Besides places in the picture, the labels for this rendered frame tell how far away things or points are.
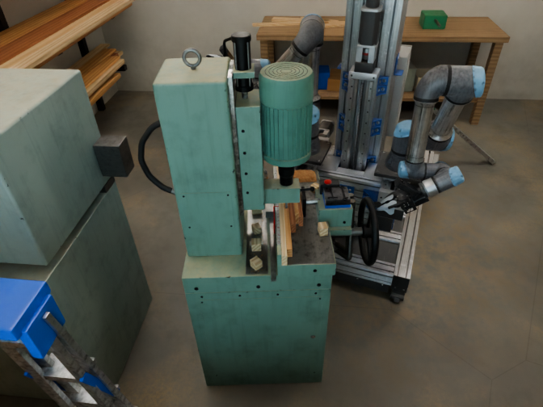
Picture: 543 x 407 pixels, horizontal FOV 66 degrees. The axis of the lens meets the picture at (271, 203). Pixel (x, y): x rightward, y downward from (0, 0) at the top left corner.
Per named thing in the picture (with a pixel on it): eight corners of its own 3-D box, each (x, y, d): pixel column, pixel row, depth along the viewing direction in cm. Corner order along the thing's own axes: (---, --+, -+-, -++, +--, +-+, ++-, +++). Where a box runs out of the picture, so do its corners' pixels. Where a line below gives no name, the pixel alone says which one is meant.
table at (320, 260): (361, 274, 151) (363, 263, 148) (277, 278, 151) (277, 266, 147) (337, 179, 199) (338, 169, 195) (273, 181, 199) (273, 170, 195)
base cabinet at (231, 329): (322, 383, 207) (332, 290, 163) (206, 387, 207) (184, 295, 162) (313, 309, 242) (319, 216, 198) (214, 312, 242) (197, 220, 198)
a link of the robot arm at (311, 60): (296, 126, 225) (298, 19, 191) (298, 113, 236) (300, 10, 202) (319, 127, 223) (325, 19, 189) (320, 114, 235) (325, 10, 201)
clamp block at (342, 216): (351, 227, 167) (353, 209, 162) (317, 228, 167) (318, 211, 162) (345, 203, 179) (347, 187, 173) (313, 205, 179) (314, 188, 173)
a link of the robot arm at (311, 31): (328, 39, 184) (258, 112, 210) (329, 32, 193) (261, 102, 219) (309, 21, 180) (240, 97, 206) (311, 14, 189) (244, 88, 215)
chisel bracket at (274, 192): (300, 206, 160) (300, 188, 155) (263, 207, 160) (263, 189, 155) (298, 194, 166) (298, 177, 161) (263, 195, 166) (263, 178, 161)
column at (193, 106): (242, 256, 166) (226, 82, 121) (187, 258, 166) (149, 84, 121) (244, 220, 183) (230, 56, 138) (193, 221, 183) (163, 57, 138)
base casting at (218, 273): (331, 290, 163) (333, 274, 157) (184, 294, 163) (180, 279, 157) (318, 216, 198) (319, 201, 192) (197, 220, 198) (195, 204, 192)
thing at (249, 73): (254, 94, 131) (252, 38, 121) (229, 94, 131) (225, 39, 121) (255, 83, 137) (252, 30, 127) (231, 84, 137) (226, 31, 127)
